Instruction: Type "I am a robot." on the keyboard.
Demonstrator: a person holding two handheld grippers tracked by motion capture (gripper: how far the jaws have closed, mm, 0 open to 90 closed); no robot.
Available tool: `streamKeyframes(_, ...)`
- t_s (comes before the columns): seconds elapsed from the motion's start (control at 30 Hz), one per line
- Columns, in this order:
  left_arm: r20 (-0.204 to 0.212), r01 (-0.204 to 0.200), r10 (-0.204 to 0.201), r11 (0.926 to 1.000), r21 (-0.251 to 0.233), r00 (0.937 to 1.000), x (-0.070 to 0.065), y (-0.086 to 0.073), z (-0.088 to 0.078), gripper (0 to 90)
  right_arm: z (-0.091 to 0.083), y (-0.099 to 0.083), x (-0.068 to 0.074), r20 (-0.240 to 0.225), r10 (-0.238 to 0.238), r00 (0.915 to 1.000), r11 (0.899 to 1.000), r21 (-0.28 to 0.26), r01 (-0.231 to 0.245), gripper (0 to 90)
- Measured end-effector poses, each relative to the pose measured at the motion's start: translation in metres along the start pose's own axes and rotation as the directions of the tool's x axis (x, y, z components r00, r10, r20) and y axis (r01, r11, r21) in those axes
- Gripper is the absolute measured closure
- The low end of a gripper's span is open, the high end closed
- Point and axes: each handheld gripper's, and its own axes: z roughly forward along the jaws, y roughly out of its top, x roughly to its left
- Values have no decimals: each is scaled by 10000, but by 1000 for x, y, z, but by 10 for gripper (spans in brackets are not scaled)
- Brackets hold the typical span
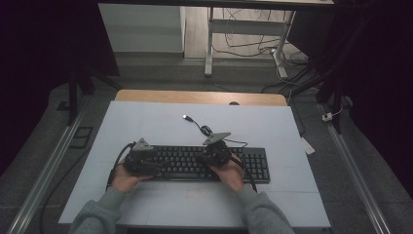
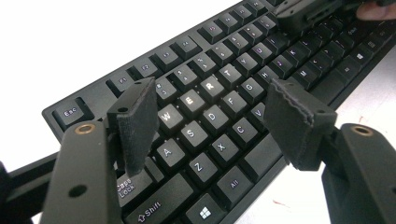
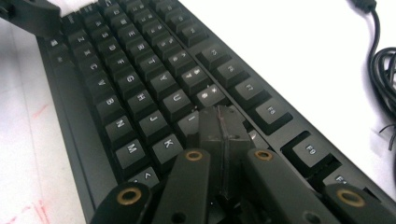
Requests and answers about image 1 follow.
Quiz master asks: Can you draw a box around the white paper tag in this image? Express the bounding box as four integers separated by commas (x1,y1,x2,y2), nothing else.
300,136,316,155

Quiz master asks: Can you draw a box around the black keyboard cable with plug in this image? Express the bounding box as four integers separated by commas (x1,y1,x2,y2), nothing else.
182,114,248,149

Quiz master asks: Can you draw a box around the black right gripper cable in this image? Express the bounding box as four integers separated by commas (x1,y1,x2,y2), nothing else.
228,155,258,193

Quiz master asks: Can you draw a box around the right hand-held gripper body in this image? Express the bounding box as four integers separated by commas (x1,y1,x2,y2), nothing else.
202,131,233,169

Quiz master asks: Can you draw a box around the white table mat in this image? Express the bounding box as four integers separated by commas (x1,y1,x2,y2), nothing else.
57,100,331,228

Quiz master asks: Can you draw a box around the black stand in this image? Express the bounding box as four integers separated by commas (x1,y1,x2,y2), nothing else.
66,64,123,127
291,64,346,135

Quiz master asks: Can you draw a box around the black keyboard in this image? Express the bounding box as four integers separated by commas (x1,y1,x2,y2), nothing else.
142,144,271,183

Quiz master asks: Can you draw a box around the tangle of floor cables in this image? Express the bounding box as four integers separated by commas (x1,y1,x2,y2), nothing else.
212,8,310,96

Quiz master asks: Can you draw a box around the person's left hand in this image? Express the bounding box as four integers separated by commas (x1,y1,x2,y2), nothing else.
110,162,154,195

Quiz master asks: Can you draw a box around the black floor cable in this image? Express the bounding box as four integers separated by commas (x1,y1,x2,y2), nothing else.
38,147,94,234

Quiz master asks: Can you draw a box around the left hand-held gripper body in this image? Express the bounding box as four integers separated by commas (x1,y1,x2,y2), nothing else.
123,137,161,176

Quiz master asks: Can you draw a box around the aluminium rail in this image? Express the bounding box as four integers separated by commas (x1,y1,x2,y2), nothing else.
6,106,87,234
319,103,393,234

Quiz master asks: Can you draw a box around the white-legged desk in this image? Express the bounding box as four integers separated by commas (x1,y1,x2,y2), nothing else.
96,0,335,79

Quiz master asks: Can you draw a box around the white cabinet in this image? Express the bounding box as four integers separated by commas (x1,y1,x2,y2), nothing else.
97,3,186,54

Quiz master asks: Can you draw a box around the dark curtain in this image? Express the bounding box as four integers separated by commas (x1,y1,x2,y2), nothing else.
0,0,121,176
286,0,413,189

